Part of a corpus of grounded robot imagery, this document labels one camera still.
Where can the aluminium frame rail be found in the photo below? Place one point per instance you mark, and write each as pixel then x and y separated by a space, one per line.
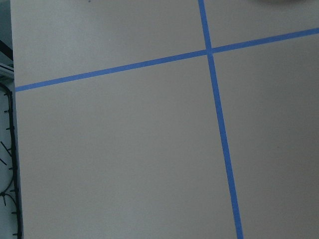
pixel 6 71

